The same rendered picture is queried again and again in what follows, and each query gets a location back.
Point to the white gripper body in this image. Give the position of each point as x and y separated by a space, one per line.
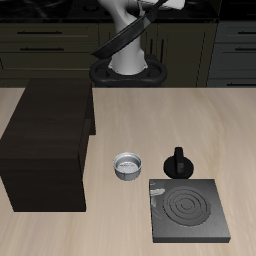
173 3

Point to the black frying pan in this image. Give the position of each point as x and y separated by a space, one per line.
120 40

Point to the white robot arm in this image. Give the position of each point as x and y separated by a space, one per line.
128 60

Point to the grey kitchen drawer unit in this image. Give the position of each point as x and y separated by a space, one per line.
233 53

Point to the dark kitchen cupboards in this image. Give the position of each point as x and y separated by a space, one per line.
50 50

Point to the round black stove knob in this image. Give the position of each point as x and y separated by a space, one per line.
178 165

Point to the small silver metal pot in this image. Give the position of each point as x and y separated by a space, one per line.
127 166

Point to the dark wooden cabinet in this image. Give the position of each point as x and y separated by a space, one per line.
43 140

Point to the dark grey stove plate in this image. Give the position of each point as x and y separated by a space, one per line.
190 213

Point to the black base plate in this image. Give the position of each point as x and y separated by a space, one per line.
156 75

